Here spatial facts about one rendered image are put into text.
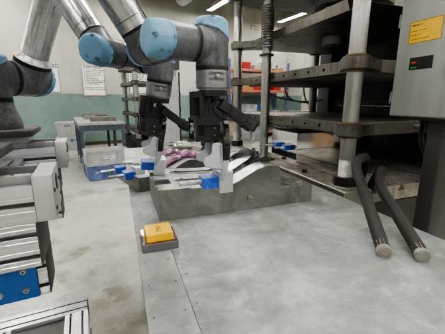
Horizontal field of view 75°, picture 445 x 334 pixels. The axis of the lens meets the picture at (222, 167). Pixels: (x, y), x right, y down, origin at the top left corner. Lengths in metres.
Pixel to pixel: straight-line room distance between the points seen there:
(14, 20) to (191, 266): 7.97
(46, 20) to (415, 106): 1.25
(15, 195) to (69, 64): 7.62
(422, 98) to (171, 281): 0.98
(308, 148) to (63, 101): 7.11
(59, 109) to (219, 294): 7.77
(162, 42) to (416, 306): 0.64
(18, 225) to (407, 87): 1.19
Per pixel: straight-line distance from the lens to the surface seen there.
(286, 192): 0.95
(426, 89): 1.18
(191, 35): 0.64
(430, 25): 1.22
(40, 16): 1.18
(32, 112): 8.18
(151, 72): 0.90
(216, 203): 0.86
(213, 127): 0.67
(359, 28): 1.24
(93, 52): 0.83
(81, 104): 8.17
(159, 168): 0.96
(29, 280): 0.75
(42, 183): 0.63
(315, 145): 1.66
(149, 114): 0.92
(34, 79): 1.22
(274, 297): 0.55
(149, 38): 0.61
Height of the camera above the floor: 1.13
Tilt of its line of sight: 13 degrees down
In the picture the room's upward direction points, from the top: straight up
